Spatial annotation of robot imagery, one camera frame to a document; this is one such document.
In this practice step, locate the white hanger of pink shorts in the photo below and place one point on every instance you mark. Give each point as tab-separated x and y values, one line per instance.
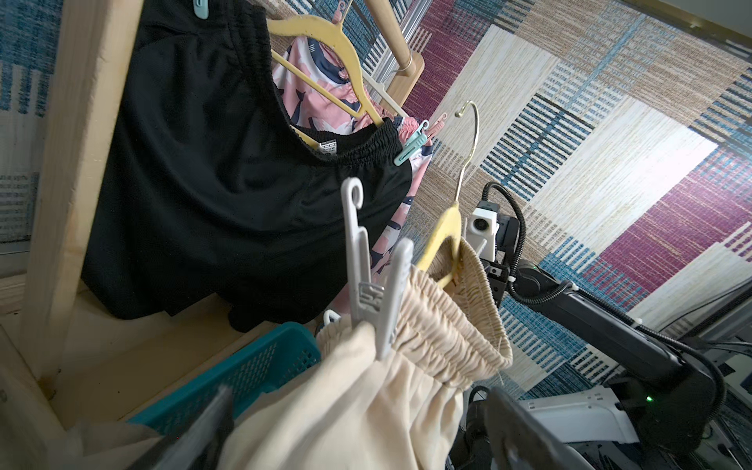
380	89

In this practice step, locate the turquoise plastic basket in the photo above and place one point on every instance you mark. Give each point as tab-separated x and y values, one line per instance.
260	368

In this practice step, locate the yellow hanger of beige shorts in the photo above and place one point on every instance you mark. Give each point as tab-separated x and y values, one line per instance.
449	225

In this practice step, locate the wooden clothes rack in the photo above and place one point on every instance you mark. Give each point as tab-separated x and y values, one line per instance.
95	49

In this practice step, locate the white clothespin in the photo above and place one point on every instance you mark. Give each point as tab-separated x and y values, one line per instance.
330	316
376	304

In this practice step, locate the mint clothespin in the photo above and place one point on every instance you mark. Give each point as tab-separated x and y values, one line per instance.
201	9
417	140

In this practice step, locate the pink patterned shorts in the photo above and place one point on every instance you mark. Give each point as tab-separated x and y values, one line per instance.
310	110

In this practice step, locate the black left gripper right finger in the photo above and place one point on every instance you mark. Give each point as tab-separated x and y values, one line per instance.
519	441

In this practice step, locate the mint clothespin lower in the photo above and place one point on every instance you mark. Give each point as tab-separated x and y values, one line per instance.
417	140

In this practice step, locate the beige shorts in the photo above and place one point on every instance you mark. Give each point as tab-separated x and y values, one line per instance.
353	411

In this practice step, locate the pink clothespin right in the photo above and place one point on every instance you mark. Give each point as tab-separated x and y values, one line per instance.
436	127

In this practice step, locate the yellow hanger of black shorts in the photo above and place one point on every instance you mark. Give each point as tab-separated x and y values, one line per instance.
330	33

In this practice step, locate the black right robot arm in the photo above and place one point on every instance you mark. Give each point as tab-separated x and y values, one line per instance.
671	392

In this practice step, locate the mint clothespin upper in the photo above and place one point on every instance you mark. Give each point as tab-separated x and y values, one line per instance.
201	9

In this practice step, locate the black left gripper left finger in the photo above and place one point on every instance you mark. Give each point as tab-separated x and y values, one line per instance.
197	445

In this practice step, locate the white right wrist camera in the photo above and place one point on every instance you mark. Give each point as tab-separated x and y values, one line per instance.
481	231

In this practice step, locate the black shorts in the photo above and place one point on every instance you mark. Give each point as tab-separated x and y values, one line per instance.
208	190

